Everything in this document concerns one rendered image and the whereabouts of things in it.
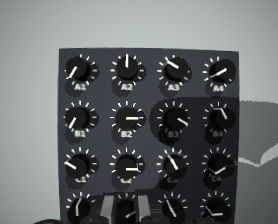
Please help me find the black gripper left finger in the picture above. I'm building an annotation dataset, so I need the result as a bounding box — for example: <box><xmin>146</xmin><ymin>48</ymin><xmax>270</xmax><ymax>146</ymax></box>
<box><xmin>33</xmin><ymin>196</ymin><xmax>118</xmax><ymax>224</ymax></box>

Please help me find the black knob box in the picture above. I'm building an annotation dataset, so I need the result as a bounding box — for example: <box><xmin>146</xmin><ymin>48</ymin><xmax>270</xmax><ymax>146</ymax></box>
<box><xmin>58</xmin><ymin>48</ymin><xmax>239</xmax><ymax>224</ymax></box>

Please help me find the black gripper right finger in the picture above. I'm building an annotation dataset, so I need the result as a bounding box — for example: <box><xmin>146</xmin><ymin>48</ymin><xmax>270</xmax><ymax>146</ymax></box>
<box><xmin>135</xmin><ymin>195</ymin><xmax>224</xmax><ymax>224</ymax></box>

